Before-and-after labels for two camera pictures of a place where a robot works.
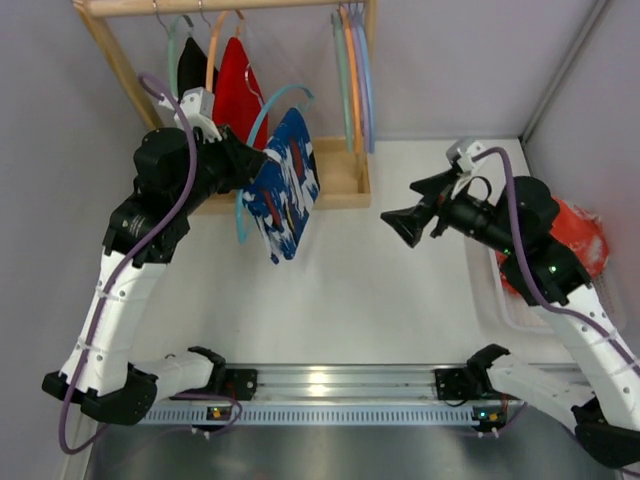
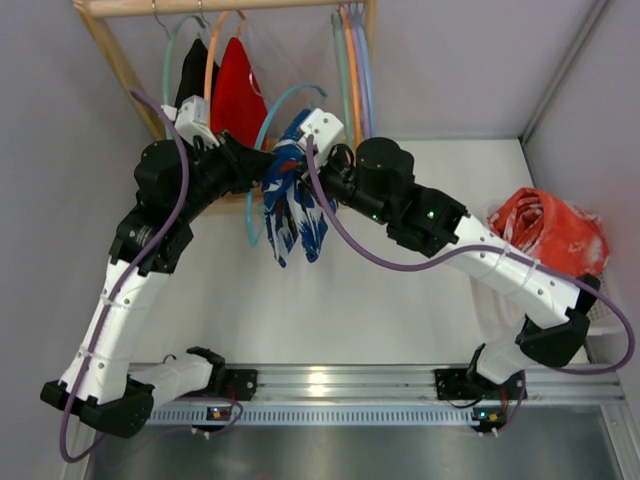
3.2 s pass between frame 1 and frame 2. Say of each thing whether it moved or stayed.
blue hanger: moved
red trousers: stayed
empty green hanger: stayed
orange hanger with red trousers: stayed
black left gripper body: stayed
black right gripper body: moved
